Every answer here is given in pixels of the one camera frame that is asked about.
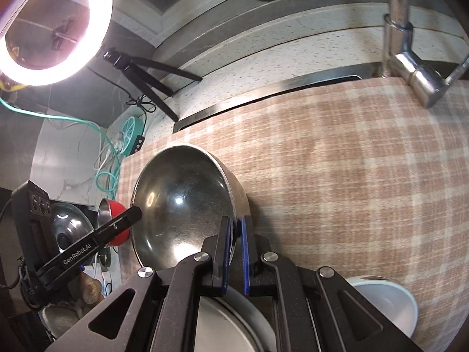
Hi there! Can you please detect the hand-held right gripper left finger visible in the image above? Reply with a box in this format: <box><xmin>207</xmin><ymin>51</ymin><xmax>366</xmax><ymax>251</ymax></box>
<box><xmin>44</xmin><ymin>216</ymin><xmax>236</xmax><ymax>352</ymax></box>

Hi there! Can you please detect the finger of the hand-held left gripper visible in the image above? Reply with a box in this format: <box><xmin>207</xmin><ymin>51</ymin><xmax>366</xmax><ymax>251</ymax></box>
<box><xmin>97</xmin><ymin>206</ymin><xmax>143</xmax><ymax>246</ymax></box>

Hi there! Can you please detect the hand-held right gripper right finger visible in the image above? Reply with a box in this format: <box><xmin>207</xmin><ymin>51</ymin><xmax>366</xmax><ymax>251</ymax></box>
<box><xmin>239</xmin><ymin>216</ymin><xmax>424</xmax><ymax>352</ymax></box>

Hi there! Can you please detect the small red steel bowl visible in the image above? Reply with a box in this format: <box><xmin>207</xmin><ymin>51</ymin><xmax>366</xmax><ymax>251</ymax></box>
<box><xmin>97</xmin><ymin>198</ymin><xmax>132</xmax><ymax>247</ymax></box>

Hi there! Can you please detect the beige-sided steel bowl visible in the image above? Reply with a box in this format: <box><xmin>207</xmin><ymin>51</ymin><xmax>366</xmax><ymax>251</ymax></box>
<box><xmin>130</xmin><ymin>145</ymin><xmax>252</xmax><ymax>270</ymax></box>

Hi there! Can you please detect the white leaf-print bowl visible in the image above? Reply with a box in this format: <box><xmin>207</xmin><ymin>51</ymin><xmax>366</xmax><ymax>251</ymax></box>
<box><xmin>198</xmin><ymin>295</ymin><xmax>264</xmax><ymax>352</ymax></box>

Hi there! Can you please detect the light blue bowl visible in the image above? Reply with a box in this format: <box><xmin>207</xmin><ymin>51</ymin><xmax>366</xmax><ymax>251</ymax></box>
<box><xmin>346</xmin><ymin>276</ymin><xmax>418</xmax><ymax>341</ymax></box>

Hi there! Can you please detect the person's left hand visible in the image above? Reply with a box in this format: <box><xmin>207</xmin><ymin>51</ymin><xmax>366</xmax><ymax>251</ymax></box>
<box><xmin>75</xmin><ymin>269</ymin><xmax>103</xmax><ymax>305</ymax></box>

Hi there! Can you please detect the glass pot lid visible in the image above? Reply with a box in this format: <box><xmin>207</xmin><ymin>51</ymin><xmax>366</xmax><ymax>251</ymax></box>
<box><xmin>47</xmin><ymin>202</ymin><xmax>94</xmax><ymax>261</ymax></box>

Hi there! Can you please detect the round teal power strip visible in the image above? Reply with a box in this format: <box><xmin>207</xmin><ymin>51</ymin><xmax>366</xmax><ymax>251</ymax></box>
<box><xmin>116</xmin><ymin>114</ymin><xmax>147</xmax><ymax>156</ymax></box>

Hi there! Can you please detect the beige checked cloth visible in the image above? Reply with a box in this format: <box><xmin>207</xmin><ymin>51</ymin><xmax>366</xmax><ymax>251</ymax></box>
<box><xmin>115</xmin><ymin>77</ymin><xmax>469</xmax><ymax>352</ymax></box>

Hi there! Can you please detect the black tripod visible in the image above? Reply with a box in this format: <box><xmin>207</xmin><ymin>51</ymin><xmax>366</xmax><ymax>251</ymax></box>
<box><xmin>102</xmin><ymin>47</ymin><xmax>203</xmax><ymax>121</ymax></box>

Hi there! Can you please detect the chrome faucet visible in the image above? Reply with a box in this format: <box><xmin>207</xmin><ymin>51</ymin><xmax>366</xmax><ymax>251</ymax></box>
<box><xmin>381</xmin><ymin>0</ymin><xmax>469</xmax><ymax>109</ymax></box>

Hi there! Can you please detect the white cable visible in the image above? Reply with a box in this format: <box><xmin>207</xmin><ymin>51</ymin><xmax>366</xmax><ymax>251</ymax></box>
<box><xmin>94</xmin><ymin>137</ymin><xmax>123</xmax><ymax>171</ymax></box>

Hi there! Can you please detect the teal cable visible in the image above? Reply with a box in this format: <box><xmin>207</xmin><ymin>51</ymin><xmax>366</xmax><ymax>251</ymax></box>
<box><xmin>0</xmin><ymin>97</ymin><xmax>127</xmax><ymax>193</ymax></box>

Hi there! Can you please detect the black ring light cable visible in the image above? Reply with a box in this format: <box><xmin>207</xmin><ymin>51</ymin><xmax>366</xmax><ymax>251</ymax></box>
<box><xmin>88</xmin><ymin>59</ymin><xmax>156</xmax><ymax>143</ymax></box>

